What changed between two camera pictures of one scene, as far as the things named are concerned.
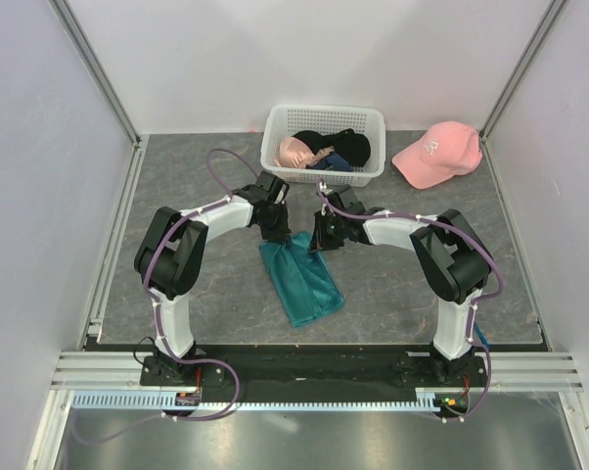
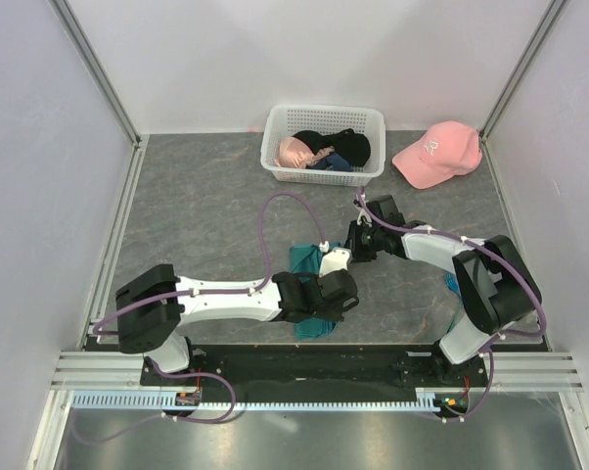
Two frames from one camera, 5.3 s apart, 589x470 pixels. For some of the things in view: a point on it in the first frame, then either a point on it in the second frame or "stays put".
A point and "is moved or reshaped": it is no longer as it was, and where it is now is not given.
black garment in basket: (347, 142) stays put
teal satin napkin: (302, 278) is moved or reshaped
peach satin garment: (294, 153) stays put
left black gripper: (282, 230) → (336, 313)
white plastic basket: (282, 121) stays put
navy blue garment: (335, 161) stays put
